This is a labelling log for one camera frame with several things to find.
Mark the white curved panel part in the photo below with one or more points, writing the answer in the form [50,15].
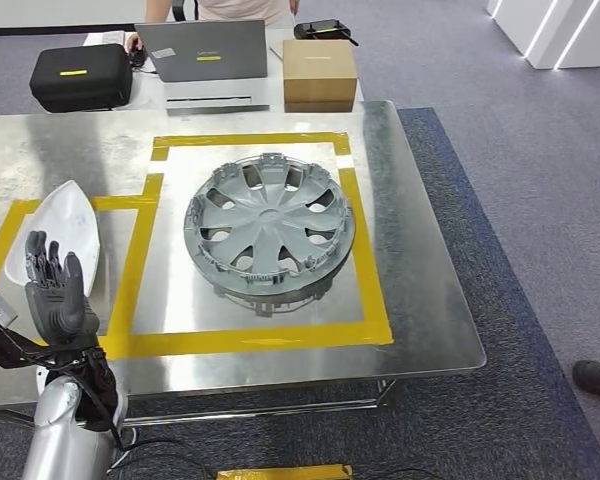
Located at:
[65,218]

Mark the white desk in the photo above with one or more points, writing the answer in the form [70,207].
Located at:
[147,96]

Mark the person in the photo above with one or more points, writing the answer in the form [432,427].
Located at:
[595,378]
[245,10]

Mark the white paper sheet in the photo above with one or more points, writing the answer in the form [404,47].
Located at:
[104,38]

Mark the grey wheel hubcap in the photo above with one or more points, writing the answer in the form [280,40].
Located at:
[270,225]

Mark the brown cardboard box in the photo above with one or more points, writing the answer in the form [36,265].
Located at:
[320,73]

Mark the stainless steel table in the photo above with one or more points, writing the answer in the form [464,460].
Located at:
[420,265]

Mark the silver flat device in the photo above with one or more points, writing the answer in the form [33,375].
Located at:
[215,109]

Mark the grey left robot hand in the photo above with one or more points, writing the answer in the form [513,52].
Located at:
[60,311]

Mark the black carrying case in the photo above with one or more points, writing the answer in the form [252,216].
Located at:
[80,83]

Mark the grey laptop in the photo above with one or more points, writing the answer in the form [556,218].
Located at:
[205,50]

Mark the black computer mouse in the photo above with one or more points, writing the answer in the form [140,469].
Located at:
[138,58]

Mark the black handheld device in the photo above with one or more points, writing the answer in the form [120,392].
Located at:
[323,30]

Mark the white lit wall block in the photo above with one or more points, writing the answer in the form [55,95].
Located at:
[595,33]

